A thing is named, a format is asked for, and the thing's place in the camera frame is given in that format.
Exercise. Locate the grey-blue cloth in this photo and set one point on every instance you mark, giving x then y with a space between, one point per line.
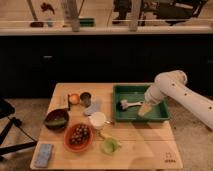
94 107

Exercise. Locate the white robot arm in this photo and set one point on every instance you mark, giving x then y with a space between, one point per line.
173 84

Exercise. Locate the orange fruit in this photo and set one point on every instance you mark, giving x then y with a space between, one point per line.
74 99

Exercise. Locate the blue sponge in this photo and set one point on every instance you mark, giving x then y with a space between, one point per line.
43 156

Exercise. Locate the black chair base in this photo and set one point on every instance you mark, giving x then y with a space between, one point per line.
6 109

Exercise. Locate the green plastic cup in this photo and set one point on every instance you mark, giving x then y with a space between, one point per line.
110 145

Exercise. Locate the orange bowl with grapes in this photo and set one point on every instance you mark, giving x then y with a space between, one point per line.
78 137

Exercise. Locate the dark bowl with cucumber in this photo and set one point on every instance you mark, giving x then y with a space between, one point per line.
56 119

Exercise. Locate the black-handled knife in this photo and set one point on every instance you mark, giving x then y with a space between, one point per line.
68 102

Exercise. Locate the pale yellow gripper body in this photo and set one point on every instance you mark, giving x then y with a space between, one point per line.
145 108

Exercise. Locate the white cup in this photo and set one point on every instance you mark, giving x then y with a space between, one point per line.
97 120

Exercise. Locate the green plastic tray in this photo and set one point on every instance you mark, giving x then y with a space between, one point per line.
127 100

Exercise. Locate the wooden folding table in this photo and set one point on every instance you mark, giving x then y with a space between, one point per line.
143 146

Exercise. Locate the white dish brush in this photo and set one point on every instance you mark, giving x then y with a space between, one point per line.
124 104

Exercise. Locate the small metal cup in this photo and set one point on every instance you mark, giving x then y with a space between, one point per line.
85 98

